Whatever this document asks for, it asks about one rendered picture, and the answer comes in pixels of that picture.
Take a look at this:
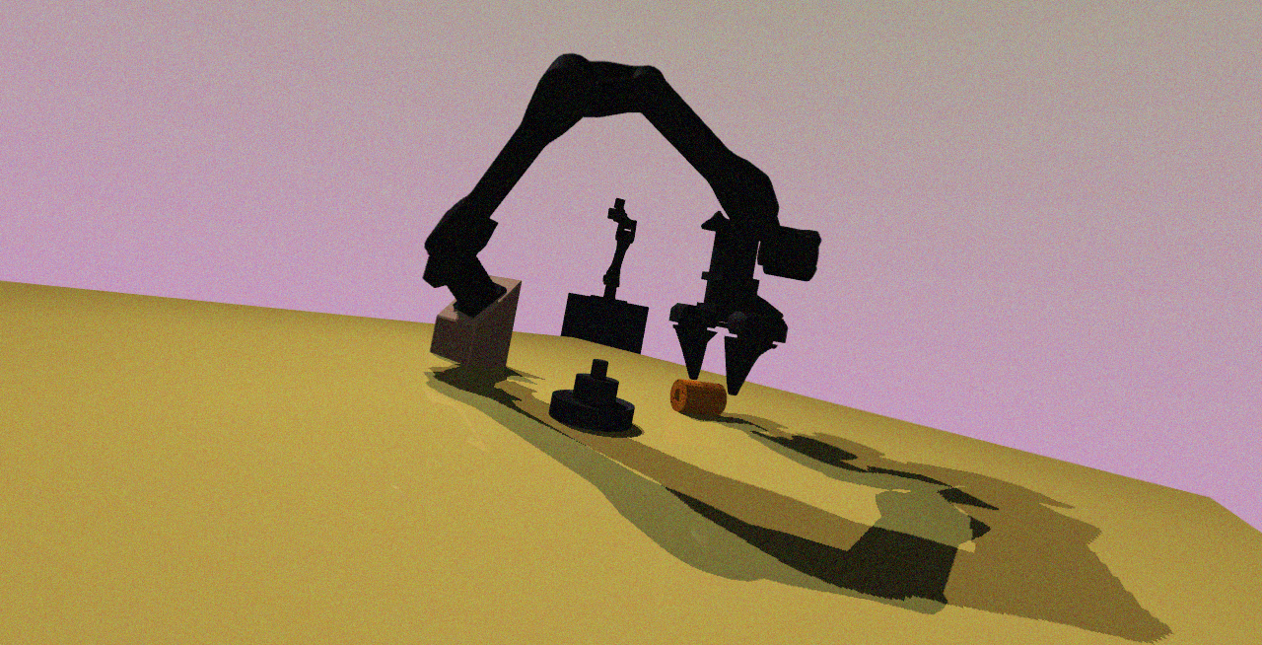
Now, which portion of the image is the orange knob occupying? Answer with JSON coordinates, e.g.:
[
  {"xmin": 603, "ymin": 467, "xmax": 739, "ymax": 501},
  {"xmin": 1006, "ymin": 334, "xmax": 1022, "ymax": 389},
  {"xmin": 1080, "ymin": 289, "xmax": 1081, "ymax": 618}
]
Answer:
[{"xmin": 670, "ymin": 379, "xmax": 727, "ymax": 415}]

